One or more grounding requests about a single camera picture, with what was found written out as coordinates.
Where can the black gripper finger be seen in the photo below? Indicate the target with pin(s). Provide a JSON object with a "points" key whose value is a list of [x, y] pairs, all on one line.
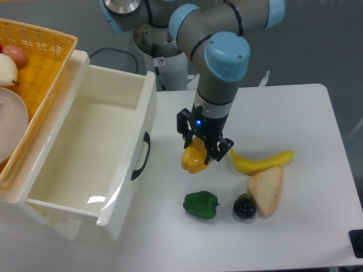
{"points": [[182, 123], [216, 147]]}

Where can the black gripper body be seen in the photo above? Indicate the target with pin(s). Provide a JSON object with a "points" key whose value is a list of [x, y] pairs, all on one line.
{"points": [[206, 128]]}

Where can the yellow bell pepper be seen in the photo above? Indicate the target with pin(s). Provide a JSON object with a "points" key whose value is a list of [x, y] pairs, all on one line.
{"points": [[193, 157]]}

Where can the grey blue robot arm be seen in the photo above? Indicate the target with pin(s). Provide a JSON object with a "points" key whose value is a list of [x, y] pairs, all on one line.
{"points": [[214, 42]]}

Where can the green bell pepper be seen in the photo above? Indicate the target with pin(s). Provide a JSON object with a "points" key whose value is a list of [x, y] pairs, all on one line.
{"points": [[201, 204]]}

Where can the open upper white drawer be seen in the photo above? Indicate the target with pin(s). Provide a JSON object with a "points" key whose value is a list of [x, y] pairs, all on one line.
{"points": [[87, 173]]}

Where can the white drawer cabinet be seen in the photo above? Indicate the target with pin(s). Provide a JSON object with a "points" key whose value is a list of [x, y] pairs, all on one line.
{"points": [[23, 167]]}

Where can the yellow banana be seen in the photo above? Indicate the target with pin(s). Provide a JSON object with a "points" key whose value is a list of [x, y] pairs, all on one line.
{"points": [[251, 167]]}

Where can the toast bread slice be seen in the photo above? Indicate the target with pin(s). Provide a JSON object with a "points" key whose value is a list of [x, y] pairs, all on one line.
{"points": [[265, 187]]}

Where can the dark purple eggplant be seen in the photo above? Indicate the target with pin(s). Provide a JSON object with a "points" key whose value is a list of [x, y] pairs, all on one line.
{"points": [[245, 206]]}

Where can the yellow woven basket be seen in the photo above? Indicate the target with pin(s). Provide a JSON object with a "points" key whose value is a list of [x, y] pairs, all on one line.
{"points": [[48, 51]]}

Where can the black corner device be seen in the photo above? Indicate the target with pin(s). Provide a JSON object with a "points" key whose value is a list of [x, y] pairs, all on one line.
{"points": [[356, 238]]}

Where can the beige round plate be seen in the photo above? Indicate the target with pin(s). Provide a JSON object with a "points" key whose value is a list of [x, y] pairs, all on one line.
{"points": [[14, 122]]}

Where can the white pear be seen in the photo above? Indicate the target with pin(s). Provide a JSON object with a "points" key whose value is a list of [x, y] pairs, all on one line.
{"points": [[8, 71]]}

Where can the black drawer handle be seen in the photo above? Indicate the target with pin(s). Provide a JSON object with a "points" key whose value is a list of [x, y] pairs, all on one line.
{"points": [[144, 157]]}

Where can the white metal bracket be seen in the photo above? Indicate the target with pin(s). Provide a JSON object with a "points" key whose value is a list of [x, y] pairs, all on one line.
{"points": [[264, 80]]}

